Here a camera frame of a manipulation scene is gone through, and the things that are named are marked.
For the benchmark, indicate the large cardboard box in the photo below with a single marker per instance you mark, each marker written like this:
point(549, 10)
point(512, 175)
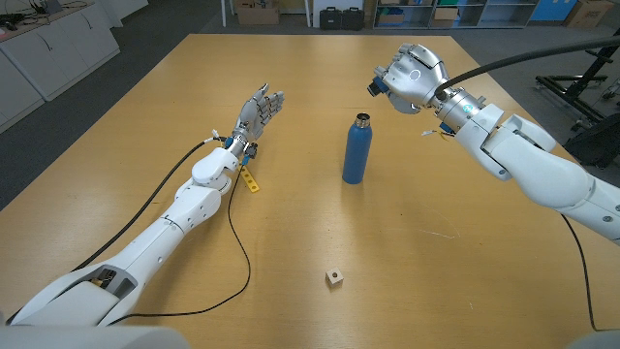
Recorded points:
point(588, 13)

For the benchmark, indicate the white cabinet row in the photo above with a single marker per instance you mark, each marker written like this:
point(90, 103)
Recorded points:
point(48, 53)

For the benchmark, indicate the white table frame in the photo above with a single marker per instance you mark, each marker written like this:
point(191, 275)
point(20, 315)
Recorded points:
point(224, 12)

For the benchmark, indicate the small cardboard box in shelf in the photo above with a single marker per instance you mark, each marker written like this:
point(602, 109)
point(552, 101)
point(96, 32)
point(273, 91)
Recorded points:
point(444, 17)

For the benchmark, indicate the yellow perforated plastic strip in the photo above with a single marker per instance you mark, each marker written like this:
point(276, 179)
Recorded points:
point(252, 183)

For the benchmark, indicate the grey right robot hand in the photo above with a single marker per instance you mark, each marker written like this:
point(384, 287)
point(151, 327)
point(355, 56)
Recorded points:
point(416, 77)

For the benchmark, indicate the grey metal shelf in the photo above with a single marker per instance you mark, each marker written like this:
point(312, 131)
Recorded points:
point(499, 22)

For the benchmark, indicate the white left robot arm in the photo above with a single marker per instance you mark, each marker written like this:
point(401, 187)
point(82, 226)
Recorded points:
point(160, 242)

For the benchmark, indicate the white board behind cases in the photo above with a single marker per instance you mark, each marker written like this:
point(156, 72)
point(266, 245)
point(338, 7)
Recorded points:
point(339, 3)

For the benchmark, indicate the cardboard box on floor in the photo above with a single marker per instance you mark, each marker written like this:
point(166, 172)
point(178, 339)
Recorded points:
point(257, 15)

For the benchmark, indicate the black hard case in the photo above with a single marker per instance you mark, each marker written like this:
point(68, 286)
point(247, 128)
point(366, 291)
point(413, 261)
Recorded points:
point(353, 19)
point(331, 19)

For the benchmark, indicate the small wooden block with hole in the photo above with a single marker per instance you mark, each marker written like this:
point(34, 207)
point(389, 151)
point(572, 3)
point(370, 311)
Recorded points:
point(334, 277)

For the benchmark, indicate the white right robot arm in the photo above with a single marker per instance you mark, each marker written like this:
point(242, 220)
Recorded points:
point(542, 174)

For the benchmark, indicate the blue panel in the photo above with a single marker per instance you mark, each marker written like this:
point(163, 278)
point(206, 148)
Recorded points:
point(549, 9)

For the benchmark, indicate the blue metal bottle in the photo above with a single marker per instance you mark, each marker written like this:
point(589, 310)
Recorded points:
point(357, 155)

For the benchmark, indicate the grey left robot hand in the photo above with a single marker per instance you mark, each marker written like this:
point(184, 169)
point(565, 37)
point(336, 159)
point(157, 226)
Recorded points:
point(254, 116)

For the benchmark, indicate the black metal stand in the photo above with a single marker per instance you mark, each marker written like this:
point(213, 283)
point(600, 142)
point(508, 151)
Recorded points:
point(576, 89)

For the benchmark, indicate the blue bottle cap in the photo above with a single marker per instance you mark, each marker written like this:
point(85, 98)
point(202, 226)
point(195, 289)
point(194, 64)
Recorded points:
point(375, 88)

